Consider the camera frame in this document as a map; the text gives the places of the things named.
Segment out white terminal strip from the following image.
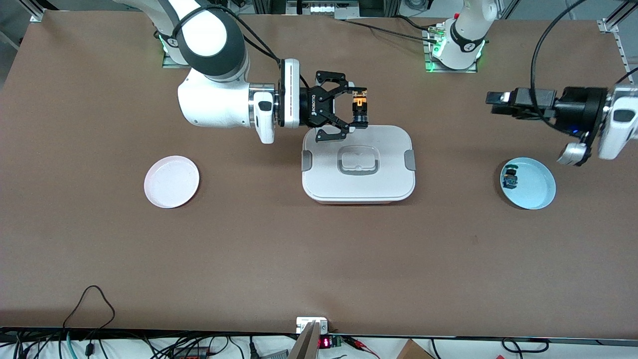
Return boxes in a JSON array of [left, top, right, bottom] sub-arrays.
[[287, 0, 359, 19]]

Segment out black coiled cable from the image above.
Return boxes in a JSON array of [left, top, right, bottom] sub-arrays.
[[501, 338, 550, 354]]

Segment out grey slanted bar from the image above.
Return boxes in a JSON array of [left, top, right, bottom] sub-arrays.
[[288, 322, 320, 359]]

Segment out red clip leads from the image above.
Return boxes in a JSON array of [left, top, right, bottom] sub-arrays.
[[344, 336, 380, 359]]

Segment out blue push-button switch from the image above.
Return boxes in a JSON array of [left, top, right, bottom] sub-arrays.
[[502, 164, 520, 190]]

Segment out light blue round plate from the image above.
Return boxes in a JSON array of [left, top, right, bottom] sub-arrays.
[[500, 157, 557, 210]]

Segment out white socket box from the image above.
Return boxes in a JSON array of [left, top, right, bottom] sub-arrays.
[[296, 317, 329, 334]]

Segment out white lunch box grey handle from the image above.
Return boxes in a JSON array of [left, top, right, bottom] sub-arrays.
[[301, 125, 416, 205]]

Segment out pale pink round plate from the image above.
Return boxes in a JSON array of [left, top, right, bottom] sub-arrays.
[[144, 156, 200, 209]]

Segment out orange push-button switch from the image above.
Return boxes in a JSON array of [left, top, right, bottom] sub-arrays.
[[351, 95, 369, 128]]

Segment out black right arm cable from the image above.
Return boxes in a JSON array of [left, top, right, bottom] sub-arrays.
[[169, 0, 311, 90]]

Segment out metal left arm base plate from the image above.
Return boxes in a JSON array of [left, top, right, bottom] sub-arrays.
[[423, 27, 479, 74]]

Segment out thin black looped cable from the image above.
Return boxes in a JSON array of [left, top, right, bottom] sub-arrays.
[[62, 285, 116, 332]]

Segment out black cable to arm base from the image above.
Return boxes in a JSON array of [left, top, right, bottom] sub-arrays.
[[344, 15, 444, 43]]

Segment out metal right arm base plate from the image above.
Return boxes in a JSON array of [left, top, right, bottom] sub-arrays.
[[162, 50, 192, 69]]

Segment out aluminium rail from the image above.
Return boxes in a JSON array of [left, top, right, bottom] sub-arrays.
[[616, 30, 638, 85]]

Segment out brown cardboard piece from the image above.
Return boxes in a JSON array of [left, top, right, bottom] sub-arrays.
[[396, 339, 435, 359]]

